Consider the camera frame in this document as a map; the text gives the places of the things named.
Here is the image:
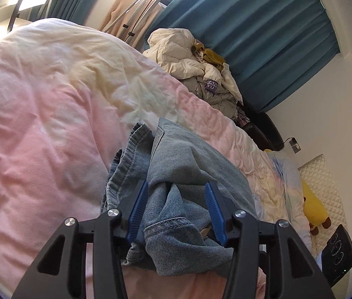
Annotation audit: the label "wall socket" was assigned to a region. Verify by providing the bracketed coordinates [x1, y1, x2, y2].
[288, 137, 301, 154]

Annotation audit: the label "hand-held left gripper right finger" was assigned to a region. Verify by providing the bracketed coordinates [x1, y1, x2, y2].
[205, 181, 335, 299]

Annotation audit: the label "grey jacket with purple label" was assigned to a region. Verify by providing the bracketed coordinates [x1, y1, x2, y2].
[184, 69, 242, 122]

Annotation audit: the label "beige hanging sweater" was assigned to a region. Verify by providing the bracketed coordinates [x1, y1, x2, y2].
[99, 0, 164, 41]

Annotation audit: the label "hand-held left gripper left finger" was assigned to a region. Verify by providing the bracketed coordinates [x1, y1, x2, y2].
[11, 179, 150, 299]

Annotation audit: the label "wide teal curtain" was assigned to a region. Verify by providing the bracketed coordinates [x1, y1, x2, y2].
[144, 0, 342, 113]

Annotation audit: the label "cream puffer jacket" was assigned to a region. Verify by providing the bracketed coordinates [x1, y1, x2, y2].
[143, 27, 243, 100]

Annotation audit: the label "blue denim jeans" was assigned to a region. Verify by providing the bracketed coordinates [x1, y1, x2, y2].
[100, 118, 260, 278]

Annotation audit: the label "yellow plush toy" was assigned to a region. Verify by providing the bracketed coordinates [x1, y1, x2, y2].
[263, 149, 332, 235]

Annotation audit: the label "mustard yellow garment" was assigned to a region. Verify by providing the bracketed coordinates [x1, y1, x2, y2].
[191, 44, 226, 69]

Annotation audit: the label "pink and cream duvet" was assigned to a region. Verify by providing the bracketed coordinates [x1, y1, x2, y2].
[0, 18, 313, 299]

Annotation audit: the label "floral patterned cloth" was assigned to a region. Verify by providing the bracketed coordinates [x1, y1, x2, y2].
[234, 106, 252, 127]

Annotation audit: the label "cream quilted headboard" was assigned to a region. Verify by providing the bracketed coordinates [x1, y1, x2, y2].
[298, 153, 349, 250]

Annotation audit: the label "black armchair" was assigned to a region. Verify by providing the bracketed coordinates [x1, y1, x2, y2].
[241, 103, 284, 150]

